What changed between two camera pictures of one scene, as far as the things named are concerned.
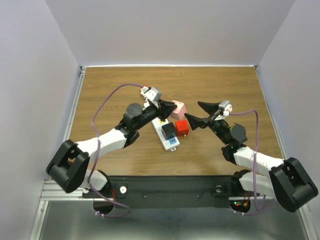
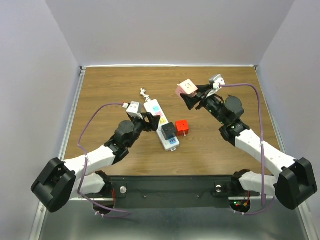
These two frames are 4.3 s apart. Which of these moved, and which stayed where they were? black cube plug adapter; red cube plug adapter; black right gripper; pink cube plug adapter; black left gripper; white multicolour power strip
Moved: pink cube plug adapter; black right gripper; black left gripper
Stayed: red cube plug adapter; black cube plug adapter; white multicolour power strip
